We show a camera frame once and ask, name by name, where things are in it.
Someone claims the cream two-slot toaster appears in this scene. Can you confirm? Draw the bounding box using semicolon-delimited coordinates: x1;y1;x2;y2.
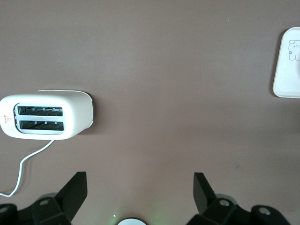
0;90;95;141

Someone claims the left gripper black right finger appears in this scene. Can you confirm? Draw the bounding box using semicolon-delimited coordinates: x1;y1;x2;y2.
187;172;291;225

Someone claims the cream rabbit print tray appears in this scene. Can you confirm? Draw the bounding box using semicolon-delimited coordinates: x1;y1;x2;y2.
272;27;300;98

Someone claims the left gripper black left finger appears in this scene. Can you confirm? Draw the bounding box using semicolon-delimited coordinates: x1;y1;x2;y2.
0;172;89;225

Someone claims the white toaster power cable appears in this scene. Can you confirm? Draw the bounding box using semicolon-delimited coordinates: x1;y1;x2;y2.
0;140;54;197

